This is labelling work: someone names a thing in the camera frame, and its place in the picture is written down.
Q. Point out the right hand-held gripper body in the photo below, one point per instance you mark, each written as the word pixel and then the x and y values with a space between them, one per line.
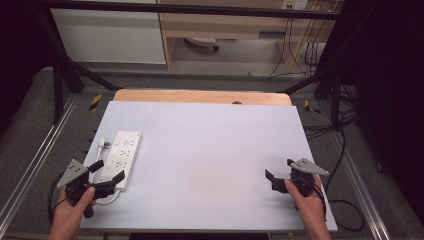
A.
pixel 301 180

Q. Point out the black metal frame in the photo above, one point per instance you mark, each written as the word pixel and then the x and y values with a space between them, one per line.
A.
pixel 200 8

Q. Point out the person's left hand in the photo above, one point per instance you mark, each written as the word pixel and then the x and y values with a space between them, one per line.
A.
pixel 68 218

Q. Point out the person's right hand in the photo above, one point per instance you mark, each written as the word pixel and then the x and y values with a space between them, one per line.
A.
pixel 311 210

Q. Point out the dark curtain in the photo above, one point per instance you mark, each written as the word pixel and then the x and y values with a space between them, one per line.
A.
pixel 16 50
pixel 393 66

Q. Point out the white power strip black plug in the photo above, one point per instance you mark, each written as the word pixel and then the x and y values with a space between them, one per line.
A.
pixel 200 40

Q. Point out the light wooden desk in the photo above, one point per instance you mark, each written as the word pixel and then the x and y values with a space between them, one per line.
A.
pixel 216 25

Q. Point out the white cabinet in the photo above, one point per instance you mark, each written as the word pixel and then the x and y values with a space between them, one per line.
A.
pixel 106 36

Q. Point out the aluminium rail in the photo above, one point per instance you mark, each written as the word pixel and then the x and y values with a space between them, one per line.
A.
pixel 361 190
pixel 39 150

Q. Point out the wooden table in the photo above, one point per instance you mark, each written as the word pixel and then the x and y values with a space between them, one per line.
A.
pixel 183 96

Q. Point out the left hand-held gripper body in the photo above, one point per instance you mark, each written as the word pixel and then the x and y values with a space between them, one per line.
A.
pixel 75 173

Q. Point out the white wall socket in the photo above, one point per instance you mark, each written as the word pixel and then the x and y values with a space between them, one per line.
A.
pixel 293 4

